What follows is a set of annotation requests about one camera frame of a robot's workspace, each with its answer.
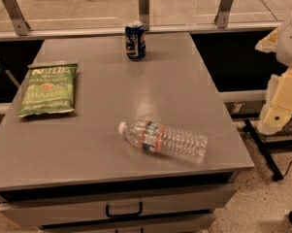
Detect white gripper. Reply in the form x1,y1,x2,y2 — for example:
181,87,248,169
255,13,292,135

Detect blue pepsi can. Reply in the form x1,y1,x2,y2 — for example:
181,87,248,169
125,21,146,61

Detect black stand leg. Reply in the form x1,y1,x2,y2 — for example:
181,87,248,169
243,119,283,182

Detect clear plastic water bottle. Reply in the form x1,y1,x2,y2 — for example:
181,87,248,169
118,120,208,163

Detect upper grey drawer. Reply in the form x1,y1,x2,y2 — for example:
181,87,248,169
0,183,236,226

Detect grey drawer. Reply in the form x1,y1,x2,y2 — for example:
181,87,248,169
39,214,215,233
0,183,236,226

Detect lower grey drawer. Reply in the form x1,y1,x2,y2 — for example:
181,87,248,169
39,214,215,233

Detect green jalapeno chips bag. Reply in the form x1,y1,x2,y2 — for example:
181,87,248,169
17,61,78,117

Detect black floor cable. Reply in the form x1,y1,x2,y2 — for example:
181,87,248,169
256,0,279,21

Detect right metal railing bracket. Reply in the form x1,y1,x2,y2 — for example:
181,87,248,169
214,0,234,28

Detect metal railing bracket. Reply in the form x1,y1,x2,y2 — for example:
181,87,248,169
214,0,234,28
1,0,31,36
138,0,149,31

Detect middle metal railing bracket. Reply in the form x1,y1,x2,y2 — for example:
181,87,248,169
138,0,149,31

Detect horizontal metal rail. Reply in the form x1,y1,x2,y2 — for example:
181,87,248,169
0,20,282,42

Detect black drawer handle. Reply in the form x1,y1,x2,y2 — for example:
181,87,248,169
105,202,144,218

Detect left metal railing bracket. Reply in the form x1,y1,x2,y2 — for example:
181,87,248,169
1,0,31,36

